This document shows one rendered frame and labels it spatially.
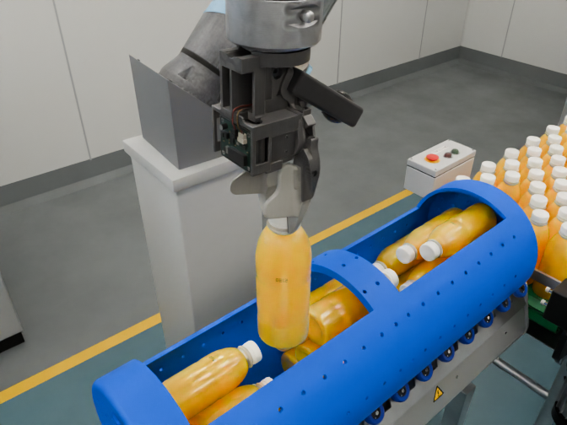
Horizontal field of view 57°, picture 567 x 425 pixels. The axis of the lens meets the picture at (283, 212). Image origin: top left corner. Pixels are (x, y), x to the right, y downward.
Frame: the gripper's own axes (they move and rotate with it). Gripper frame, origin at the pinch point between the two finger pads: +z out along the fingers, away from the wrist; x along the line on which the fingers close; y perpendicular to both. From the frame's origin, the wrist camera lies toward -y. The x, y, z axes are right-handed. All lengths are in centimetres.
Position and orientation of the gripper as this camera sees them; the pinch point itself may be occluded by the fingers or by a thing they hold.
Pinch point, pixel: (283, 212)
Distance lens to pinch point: 61.6
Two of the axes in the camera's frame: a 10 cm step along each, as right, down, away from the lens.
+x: 6.3, 4.4, -6.4
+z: -0.4, 8.4, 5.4
